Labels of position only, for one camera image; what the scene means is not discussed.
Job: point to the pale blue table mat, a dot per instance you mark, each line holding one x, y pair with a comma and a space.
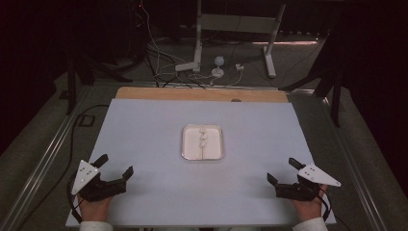
154, 128

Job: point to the white power strip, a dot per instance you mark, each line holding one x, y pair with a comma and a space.
186, 66

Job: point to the white metal stand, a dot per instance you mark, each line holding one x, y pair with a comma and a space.
237, 24

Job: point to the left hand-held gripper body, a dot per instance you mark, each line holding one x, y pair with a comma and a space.
86, 179

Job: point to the person's right hand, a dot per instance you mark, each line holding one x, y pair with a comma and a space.
308, 209

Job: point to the aluminium floor rail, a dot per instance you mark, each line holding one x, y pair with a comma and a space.
48, 154
352, 166

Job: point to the white plug adapter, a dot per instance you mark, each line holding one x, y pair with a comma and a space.
239, 67

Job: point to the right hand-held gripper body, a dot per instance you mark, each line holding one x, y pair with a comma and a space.
301, 190

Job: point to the thin wooden skewer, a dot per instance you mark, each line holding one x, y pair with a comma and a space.
202, 154

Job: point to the white round desk device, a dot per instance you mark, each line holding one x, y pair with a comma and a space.
218, 61

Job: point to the white square tray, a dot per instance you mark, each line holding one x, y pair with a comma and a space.
192, 144

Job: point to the black tripod stand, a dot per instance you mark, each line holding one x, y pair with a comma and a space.
71, 86
335, 102

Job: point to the person's left hand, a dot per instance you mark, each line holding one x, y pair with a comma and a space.
94, 210

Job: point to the black square floor frame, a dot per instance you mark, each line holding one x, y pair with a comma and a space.
80, 121

